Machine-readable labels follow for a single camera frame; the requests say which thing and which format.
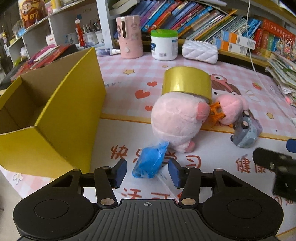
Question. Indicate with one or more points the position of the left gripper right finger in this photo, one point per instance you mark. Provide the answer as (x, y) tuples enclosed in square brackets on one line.
[(177, 173)]

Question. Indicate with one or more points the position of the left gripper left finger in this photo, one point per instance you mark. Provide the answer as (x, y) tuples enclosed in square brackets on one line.
[(117, 173)]

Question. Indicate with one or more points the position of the blue plastic bag item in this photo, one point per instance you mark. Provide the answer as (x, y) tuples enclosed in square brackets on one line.
[(150, 160)]

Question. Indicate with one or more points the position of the large pink plush pig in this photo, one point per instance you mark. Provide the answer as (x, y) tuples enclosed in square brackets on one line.
[(177, 117)]

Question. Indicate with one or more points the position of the grey purple toy truck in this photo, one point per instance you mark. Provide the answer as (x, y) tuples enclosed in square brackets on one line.
[(246, 130)]

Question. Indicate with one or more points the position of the small pink plush toy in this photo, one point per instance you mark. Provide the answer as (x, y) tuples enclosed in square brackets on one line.
[(226, 109)]

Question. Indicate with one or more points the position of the yellow tape roll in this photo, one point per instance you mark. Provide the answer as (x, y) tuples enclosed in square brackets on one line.
[(188, 80)]

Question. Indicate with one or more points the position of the white printed desk mat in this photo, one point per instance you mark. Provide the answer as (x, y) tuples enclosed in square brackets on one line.
[(124, 139)]

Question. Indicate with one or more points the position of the yellow cardboard box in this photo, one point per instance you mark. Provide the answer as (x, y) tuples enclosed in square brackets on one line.
[(50, 116)]

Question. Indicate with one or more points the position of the pink checkered tablecloth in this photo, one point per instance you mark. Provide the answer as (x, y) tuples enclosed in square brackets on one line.
[(50, 115)]

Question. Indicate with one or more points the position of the stack of papers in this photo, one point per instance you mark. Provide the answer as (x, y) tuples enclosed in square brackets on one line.
[(282, 71)]

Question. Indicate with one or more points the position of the white quilted purse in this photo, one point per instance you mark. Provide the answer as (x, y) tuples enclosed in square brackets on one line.
[(200, 51)]

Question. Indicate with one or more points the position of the white jar green lid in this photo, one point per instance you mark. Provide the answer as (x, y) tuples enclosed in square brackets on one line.
[(164, 44)]

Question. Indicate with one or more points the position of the pink humidifier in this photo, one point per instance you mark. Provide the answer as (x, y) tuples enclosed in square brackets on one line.
[(129, 36)]

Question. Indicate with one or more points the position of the fortune god figure box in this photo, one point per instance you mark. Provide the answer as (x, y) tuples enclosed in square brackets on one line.
[(31, 11)]

